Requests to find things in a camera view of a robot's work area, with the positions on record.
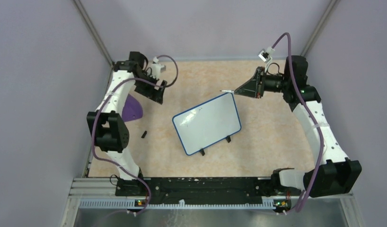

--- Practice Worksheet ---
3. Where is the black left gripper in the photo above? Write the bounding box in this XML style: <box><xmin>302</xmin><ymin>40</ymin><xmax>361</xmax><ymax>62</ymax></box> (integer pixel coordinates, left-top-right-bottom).
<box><xmin>133</xmin><ymin>71</ymin><xmax>166</xmax><ymax>104</ymax></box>

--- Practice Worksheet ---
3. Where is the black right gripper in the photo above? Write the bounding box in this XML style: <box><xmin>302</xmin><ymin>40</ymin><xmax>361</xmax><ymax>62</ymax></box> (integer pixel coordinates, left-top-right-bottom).
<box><xmin>235</xmin><ymin>66</ymin><xmax>290</xmax><ymax>99</ymax></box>

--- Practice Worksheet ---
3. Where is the purple whiteboard eraser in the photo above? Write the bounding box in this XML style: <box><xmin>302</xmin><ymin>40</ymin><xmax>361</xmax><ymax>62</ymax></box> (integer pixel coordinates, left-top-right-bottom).
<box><xmin>121</xmin><ymin>95</ymin><xmax>143</xmax><ymax>122</ymax></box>

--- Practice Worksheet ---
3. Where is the blue framed whiteboard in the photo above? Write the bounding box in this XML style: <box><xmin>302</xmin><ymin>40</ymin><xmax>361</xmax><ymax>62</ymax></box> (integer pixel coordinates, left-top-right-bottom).
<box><xmin>172</xmin><ymin>92</ymin><xmax>242</xmax><ymax>156</ymax></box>

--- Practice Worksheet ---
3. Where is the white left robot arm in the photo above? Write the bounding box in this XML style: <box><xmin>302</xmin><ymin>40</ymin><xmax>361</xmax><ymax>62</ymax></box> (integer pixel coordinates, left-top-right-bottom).
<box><xmin>87</xmin><ymin>52</ymin><xmax>167</xmax><ymax>195</ymax></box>

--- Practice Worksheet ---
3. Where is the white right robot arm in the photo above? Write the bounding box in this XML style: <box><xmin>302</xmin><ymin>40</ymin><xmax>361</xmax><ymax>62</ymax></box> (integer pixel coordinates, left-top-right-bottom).
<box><xmin>233</xmin><ymin>55</ymin><xmax>362</xmax><ymax>198</ymax></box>

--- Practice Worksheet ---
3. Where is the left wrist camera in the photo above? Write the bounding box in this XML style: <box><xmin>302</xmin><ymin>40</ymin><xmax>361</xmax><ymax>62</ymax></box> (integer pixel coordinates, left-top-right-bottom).
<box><xmin>150</xmin><ymin>57</ymin><xmax>166</xmax><ymax>79</ymax></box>

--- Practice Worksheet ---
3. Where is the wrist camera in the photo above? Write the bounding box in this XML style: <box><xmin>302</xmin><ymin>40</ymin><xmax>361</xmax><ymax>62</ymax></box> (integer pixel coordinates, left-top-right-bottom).
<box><xmin>150</xmin><ymin>57</ymin><xmax>166</xmax><ymax>79</ymax></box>
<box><xmin>258</xmin><ymin>46</ymin><xmax>275</xmax><ymax>72</ymax></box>

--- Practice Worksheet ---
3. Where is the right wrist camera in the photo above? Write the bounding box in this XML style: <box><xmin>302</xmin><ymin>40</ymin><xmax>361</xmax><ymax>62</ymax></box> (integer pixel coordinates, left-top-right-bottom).
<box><xmin>258</xmin><ymin>46</ymin><xmax>275</xmax><ymax>72</ymax></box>

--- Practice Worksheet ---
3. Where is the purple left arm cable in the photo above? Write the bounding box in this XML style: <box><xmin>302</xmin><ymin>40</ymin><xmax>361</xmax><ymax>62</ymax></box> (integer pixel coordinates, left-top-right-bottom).
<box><xmin>90</xmin><ymin>55</ymin><xmax>179</xmax><ymax>217</ymax></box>

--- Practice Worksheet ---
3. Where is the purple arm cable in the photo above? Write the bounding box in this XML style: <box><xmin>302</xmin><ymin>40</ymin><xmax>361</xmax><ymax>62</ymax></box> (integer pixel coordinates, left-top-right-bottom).
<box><xmin>271</xmin><ymin>32</ymin><xmax>325</xmax><ymax>216</ymax></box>
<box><xmin>90</xmin><ymin>55</ymin><xmax>179</xmax><ymax>217</ymax></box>

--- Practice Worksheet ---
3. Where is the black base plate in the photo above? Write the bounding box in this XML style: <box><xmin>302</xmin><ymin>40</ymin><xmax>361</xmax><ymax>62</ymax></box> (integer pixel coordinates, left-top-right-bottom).
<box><xmin>115</xmin><ymin>176</ymin><xmax>302</xmax><ymax>206</ymax></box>

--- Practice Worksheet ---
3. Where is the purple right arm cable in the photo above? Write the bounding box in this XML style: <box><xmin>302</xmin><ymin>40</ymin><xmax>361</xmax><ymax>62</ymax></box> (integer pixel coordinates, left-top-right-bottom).
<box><xmin>271</xmin><ymin>32</ymin><xmax>325</xmax><ymax>216</ymax></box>

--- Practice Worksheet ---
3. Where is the white slotted cable duct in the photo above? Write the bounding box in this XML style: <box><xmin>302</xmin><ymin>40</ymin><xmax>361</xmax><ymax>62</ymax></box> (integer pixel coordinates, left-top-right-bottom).
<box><xmin>79</xmin><ymin>199</ymin><xmax>275</xmax><ymax>210</ymax></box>

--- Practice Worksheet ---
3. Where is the aluminium frame rail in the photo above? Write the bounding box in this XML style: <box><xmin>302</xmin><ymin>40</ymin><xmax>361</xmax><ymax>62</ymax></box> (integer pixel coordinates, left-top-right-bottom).
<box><xmin>62</xmin><ymin>177</ymin><xmax>365</xmax><ymax>227</ymax></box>

